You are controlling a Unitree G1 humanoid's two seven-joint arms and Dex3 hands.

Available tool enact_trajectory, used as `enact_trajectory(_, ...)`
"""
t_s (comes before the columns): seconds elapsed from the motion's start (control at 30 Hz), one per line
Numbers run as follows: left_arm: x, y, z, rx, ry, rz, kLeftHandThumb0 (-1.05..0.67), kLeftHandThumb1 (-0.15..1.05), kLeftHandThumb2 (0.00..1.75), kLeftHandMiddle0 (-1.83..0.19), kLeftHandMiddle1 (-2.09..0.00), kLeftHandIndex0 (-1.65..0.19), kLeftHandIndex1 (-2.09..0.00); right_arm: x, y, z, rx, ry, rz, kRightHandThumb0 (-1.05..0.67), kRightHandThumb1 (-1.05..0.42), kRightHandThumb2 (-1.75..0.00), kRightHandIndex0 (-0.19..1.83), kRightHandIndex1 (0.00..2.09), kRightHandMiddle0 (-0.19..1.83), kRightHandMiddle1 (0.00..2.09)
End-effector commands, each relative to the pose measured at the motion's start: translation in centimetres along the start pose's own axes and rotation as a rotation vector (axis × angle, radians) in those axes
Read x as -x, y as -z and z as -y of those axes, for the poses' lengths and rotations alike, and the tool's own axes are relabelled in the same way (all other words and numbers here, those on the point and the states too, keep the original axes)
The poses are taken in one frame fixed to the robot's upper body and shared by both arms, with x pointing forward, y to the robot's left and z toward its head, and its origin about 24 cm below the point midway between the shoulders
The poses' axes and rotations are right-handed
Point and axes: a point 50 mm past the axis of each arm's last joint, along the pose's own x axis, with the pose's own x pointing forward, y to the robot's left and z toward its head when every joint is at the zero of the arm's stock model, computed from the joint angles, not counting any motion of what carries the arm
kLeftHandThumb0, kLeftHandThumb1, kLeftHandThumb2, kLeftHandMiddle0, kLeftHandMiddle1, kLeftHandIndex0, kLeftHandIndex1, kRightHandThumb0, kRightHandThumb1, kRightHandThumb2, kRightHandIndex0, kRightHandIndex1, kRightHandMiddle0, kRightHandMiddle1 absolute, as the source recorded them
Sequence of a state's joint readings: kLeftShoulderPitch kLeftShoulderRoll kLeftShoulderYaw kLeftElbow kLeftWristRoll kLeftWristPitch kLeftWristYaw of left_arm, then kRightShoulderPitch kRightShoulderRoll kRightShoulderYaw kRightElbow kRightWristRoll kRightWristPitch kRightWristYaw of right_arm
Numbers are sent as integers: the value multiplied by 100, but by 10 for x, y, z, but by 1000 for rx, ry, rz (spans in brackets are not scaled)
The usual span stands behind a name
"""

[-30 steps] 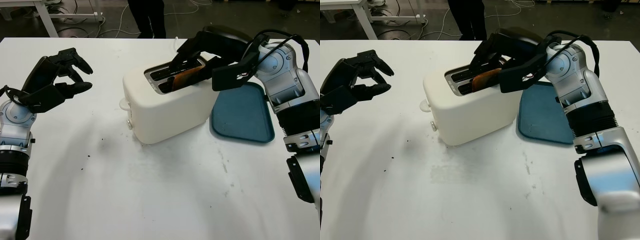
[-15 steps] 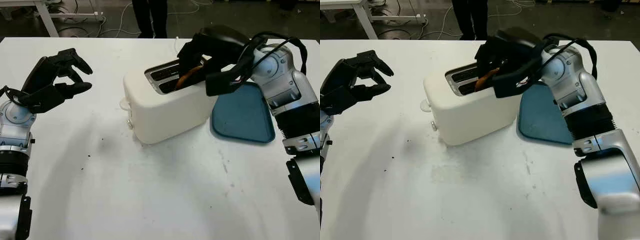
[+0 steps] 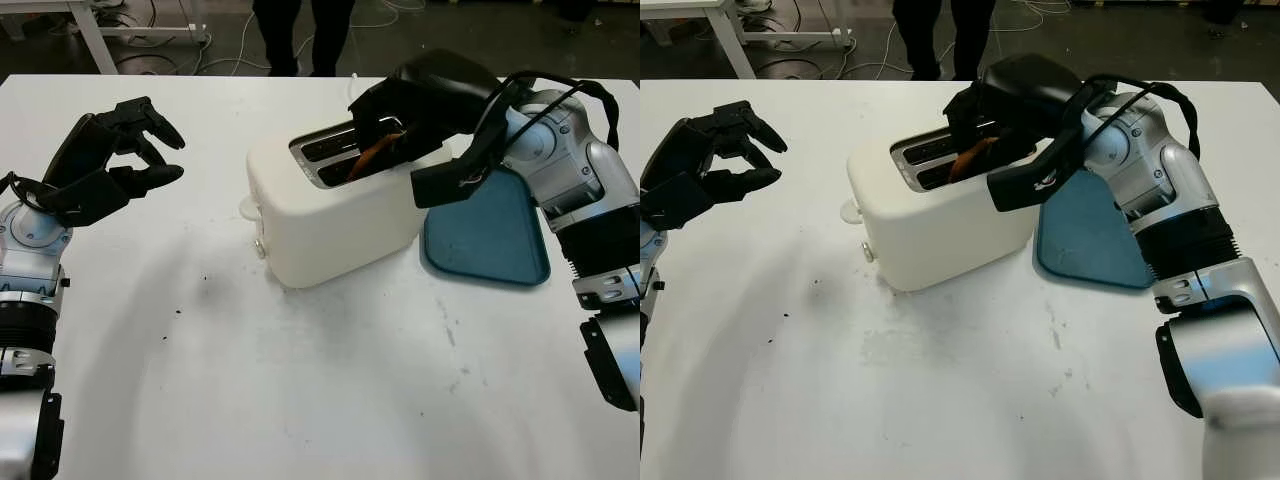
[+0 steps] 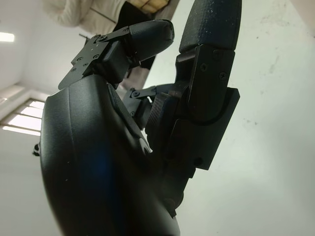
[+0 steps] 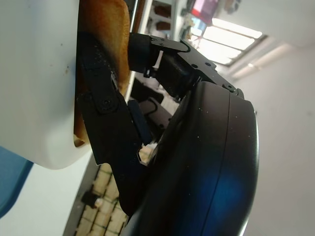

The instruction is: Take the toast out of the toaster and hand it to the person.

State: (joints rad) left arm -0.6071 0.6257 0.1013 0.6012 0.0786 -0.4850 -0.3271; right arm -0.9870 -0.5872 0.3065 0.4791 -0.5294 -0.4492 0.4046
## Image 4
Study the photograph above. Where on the bright paned window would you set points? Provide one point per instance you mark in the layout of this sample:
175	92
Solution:
22	118

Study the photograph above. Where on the rectangular ceiling light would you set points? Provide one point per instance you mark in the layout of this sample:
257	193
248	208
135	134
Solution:
6	37

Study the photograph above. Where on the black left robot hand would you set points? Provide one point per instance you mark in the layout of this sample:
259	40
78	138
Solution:
98	159

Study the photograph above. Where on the small dark distant object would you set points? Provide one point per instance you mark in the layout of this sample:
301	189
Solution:
36	150

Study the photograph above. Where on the person in beige jacket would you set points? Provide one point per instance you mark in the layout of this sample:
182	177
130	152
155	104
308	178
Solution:
93	14

